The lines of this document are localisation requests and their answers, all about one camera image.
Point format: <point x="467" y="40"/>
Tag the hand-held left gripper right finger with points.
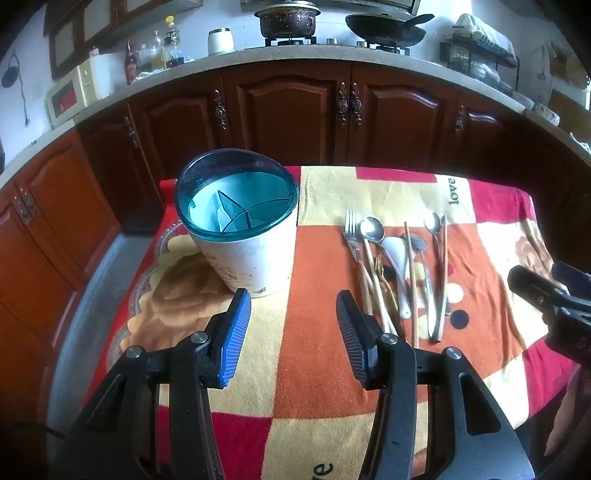
<point x="348" y="337"/>

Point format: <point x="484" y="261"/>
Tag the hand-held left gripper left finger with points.
<point x="235" y="337"/>

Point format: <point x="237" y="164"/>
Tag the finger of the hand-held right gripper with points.
<point x="531" y="282"/>

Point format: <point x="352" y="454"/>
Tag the white utensil holder teal lid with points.
<point x="240" y="258"/>

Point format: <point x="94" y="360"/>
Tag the wooden chopstick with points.
<point x="410" y="277"/>

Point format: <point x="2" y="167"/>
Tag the printed checkered blanket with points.
<point x="318" y="378"/>

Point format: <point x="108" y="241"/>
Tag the small gold fork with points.
<point x="379" y="270"/>

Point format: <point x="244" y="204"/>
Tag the patterned bowl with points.
<point x="547" y="114"/>

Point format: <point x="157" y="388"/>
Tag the row of brown cabinet doors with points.
<point x="286" y="115"/>

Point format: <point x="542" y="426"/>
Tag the black dish rack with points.
<point x="480" y="50"/>

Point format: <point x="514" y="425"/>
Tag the grey stone kitchen countertop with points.
<point x="286" y="54"/>

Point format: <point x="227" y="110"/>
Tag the dark bottle red label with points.
<point x="131" y="64"/>

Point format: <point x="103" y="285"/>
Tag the cream microwave oven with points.
<point x="69" y="97"/>

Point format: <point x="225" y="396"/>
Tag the dark sauce bottle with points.
<point x="144" y="59"/>

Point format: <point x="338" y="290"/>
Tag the black wok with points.
<point x="385" y="28"/>

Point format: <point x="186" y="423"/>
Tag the white canister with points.
<point x="220" y="42"/>

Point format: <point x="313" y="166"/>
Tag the clear glass oil bottle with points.
<point x="158" y="50"/>

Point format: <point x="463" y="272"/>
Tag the gas stove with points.
<point x="323" y="41"/>

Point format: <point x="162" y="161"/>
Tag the yellow-capped oil bottle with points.
<point x="172" y="39"/>

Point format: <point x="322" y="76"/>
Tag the dark cooking pot with lid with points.
<point x="288" y="21"/>

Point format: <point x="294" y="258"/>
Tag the brown wall cabinets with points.
<point x="97" y="23"/>

